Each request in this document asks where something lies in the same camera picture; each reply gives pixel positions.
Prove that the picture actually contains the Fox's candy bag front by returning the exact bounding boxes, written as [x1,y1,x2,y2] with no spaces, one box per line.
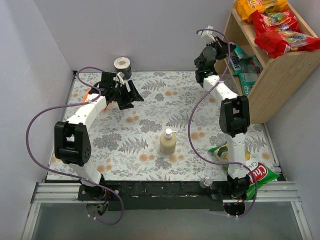
[230,56,263,76]

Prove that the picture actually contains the beige pump soap bottle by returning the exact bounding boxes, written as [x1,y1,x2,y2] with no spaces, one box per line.
[159,128,177,155]

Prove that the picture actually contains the purple cable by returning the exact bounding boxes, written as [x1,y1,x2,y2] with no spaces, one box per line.
[187,27,258,218]
[26,66,125,226]

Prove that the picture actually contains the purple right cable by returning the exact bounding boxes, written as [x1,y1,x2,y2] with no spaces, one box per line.
[187,27,258,218]

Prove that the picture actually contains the wooden shelf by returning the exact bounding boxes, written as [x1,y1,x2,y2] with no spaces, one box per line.
[224,3,320,124]

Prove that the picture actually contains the red candy bag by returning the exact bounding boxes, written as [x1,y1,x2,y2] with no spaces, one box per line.
[254,30,320,59]
[251,9,301,36]

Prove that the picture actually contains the green cassava chips bag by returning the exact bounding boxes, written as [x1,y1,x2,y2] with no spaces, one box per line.
[208,142,280,200]

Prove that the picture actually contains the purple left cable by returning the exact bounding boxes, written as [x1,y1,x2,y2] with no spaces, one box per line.
[26,66,125,226]

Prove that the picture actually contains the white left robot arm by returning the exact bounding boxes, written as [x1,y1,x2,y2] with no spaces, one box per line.
[54,71,144,200]

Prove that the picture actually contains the clear small bottle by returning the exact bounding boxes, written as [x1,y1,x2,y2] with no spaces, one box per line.
[199,176,213,188]

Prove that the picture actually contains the teal candy bag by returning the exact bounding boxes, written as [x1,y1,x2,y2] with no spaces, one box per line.
[230,42,249,59]

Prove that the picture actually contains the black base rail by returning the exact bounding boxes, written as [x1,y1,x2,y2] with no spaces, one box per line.
[77,180,246,216]

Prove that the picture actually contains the orange snack box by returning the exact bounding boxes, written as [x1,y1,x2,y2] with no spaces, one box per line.
[82,88,111,111]

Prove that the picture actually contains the floral table mat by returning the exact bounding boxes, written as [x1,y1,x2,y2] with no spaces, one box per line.
[47,70,278,182]

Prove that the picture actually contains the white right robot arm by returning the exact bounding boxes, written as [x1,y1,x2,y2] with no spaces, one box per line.
[194,26,250,198]

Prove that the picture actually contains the orange candy bag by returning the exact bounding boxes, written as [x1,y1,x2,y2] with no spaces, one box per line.
[236,0,289,23]

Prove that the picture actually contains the tape roll dark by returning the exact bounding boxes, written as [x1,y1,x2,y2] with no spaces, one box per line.
[113,57,132,80]

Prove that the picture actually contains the teal Fox's bag back side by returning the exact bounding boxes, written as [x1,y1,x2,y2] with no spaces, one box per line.
[234,71,259,96]

